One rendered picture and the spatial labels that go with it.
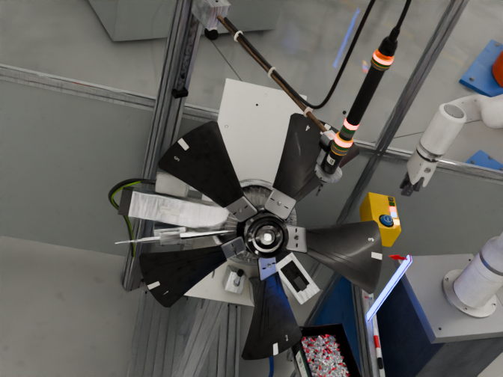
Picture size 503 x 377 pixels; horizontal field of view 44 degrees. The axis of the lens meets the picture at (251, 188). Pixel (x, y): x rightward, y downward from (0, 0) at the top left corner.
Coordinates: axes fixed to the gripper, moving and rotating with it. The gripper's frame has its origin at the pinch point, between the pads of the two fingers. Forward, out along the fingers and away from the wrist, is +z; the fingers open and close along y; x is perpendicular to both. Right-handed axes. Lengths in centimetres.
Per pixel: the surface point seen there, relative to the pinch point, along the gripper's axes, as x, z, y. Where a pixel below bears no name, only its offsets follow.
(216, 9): 70, -33, 21
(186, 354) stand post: 53, 92, -17
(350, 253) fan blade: 20.0, 4.7, -27.6
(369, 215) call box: 5.0, 18.2, 3.0
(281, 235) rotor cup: 42, 1, -29
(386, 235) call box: -1.1, 19.9, -3.5
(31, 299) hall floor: 119, 123, 18
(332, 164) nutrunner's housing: 36, -26, -27
